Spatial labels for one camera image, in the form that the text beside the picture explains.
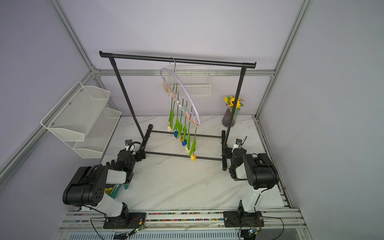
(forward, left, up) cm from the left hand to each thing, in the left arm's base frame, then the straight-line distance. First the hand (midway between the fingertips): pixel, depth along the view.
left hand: (136, 148), depth 95 cm
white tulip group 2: (-3, -35, +15) cm, 38 cm away
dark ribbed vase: (+27, -62, 0) cm, 67 cm away
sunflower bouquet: (+22, -61, +21) cm, 68 cm away
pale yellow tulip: (-8, -37, +10) cm, 39 cm away
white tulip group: (+12, -24, +18) cm, 32 cm away
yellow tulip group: (+4, -30, +14) cm, 33 cm away
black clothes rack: (+12, -60, -4) cm, 61 cm away
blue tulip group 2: (+1, -33, +17) cm, 37 cm away
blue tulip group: (+8, -27, +13) cm, 31 cm away
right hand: (+2, -65, -3) cm, 65 cm away
